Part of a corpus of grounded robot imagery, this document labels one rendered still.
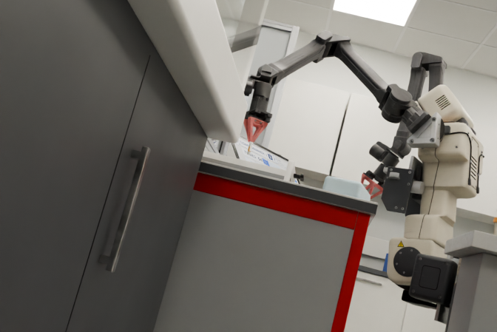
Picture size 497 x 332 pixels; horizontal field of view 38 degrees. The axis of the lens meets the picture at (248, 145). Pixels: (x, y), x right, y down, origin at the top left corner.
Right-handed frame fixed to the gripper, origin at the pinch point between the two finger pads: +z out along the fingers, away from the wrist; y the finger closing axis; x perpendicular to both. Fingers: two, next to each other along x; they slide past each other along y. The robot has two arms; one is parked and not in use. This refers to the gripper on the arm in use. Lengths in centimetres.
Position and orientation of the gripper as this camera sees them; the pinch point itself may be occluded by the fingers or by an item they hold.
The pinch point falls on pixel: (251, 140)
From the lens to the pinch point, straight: 238.5
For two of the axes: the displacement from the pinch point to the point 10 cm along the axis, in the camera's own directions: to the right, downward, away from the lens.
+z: -2.1, 9.4, -2.7
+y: 4.7, -1.4, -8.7
